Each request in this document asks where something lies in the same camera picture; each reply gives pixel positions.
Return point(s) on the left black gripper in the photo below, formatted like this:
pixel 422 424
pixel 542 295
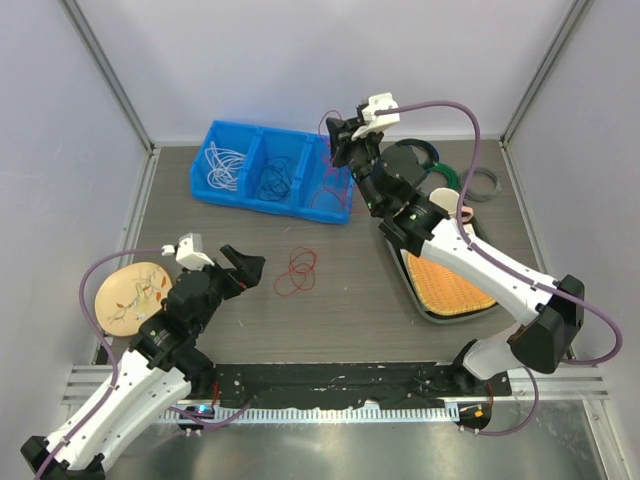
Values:
pixel 246 273

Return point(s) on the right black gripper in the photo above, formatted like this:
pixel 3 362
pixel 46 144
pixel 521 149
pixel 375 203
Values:
pixel 340 138

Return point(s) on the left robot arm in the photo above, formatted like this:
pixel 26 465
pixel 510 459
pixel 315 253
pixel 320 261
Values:
pixel 161 366

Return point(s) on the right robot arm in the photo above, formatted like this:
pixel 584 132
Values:
pixel 547 318

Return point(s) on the blue three-compartment bin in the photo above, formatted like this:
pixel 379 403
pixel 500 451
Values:
pixel 270 170

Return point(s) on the beige painted plate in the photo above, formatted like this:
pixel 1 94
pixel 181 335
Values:
pixel 130 296

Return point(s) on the pink mug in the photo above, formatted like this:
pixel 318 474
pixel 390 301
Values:
pixel 447 199

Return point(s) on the black tray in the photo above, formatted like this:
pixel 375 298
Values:
pixel 398 256

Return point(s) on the orange woven basket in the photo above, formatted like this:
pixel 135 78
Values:
pixel 443 292

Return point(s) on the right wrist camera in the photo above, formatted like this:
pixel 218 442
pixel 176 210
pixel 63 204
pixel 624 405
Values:
pixel 376 115

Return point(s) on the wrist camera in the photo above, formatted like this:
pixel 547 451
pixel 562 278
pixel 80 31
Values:
pixel 376 115
pixel 188 252

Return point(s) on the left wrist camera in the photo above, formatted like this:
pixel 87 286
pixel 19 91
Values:
pixel 188 252

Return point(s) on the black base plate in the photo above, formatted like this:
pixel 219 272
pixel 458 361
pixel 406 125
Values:
pixel 338 386

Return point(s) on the slotted cable duct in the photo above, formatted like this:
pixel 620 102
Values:
pixel 368 413

